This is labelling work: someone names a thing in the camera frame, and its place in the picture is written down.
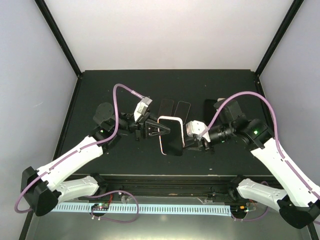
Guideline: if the right black frame post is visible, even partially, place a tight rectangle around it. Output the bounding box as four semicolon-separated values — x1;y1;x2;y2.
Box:
255;0;304;77

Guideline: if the right controller board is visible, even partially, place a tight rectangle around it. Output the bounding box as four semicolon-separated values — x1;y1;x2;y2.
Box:
230;205;257;214

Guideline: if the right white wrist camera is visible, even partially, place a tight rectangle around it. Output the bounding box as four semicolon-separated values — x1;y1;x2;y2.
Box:
185;120;211;143

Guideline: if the black frame post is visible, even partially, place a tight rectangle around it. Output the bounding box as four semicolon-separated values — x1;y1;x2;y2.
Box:
34;0;82;78
255;0;304;77

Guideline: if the black phone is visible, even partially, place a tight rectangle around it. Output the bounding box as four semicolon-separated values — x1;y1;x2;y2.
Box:
158;99;174;117

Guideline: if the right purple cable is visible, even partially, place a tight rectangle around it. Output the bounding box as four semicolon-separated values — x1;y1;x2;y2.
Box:
197;91;320;225

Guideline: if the controller board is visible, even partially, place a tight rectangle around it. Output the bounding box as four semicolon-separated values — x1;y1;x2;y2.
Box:
230;205;257;214
91;203;109;211

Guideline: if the left controller board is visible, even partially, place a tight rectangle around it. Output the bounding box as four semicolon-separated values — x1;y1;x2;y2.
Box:
91;203;109;211

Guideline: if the purple cable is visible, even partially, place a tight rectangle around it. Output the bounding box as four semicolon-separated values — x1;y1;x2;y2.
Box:
14;83;140;224
197;91;320;225

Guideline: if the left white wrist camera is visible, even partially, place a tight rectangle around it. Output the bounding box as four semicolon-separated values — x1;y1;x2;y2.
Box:
133;97;153;122

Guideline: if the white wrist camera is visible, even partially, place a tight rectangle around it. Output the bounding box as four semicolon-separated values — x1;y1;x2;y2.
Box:
185;120;211;143
133;97;153;122

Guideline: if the black phone case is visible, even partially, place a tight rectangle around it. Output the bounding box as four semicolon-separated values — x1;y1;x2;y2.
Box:
203;99;218;125

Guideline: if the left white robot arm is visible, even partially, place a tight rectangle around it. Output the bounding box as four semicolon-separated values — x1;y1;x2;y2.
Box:
20;98;172;217

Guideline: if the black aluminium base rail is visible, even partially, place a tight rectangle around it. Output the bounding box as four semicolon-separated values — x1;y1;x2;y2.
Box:
99;174;305;203

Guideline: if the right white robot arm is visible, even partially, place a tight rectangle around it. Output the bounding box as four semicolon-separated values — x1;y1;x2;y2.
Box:
186;100;320;229

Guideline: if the light blue slotted cable duct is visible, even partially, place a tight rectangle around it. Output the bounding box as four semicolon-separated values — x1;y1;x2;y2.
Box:
52;202;232;217

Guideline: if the left black frame post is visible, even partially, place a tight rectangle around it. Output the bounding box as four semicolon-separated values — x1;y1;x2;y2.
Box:
34;0;82;78

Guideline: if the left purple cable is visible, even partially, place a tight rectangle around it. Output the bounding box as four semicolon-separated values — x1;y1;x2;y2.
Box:
14;83;140;224

